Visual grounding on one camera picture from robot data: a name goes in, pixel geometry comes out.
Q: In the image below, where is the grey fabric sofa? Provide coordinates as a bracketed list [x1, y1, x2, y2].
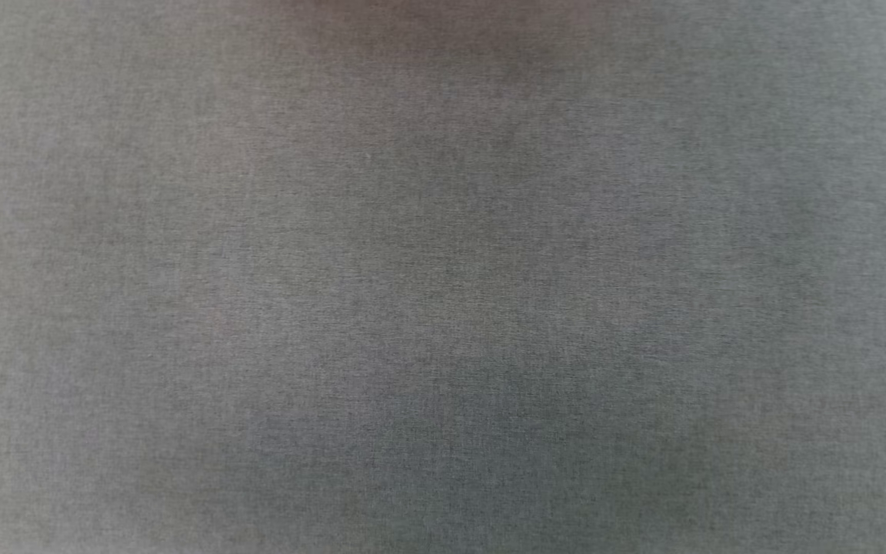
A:
[0, 0, 886, 554]

